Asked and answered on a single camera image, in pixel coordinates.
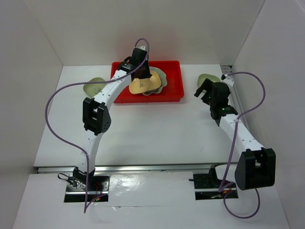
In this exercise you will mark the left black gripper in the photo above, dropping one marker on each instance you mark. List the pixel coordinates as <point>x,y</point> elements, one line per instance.
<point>147,74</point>

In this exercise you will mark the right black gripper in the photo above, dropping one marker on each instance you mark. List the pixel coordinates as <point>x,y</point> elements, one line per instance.
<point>206,85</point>

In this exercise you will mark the green square plate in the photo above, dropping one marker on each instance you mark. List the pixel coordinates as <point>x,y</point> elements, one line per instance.
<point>93,88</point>
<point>204,76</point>

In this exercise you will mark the yellow square plate front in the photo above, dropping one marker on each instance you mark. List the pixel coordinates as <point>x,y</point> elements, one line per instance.
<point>139,86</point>

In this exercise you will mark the large green scalloped bowl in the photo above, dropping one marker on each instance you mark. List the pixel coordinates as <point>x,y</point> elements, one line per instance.
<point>162,76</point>

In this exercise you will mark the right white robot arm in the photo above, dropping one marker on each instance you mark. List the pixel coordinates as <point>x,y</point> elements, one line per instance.
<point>256,164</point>

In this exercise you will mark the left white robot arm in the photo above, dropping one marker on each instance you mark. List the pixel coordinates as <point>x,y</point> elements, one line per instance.
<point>96,111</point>

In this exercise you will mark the red plastic bin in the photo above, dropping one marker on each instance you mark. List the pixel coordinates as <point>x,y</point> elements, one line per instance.
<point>172,92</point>

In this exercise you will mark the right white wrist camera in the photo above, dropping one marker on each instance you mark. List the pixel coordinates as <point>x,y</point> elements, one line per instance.
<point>228,80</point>

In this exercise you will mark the aluminium rail front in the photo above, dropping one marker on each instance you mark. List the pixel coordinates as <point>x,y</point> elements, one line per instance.
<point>134,168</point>

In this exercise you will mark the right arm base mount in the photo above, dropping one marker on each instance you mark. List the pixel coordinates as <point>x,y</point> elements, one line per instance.
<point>206,186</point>

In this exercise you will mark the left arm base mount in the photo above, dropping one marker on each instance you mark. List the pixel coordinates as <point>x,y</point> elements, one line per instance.
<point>75,190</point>

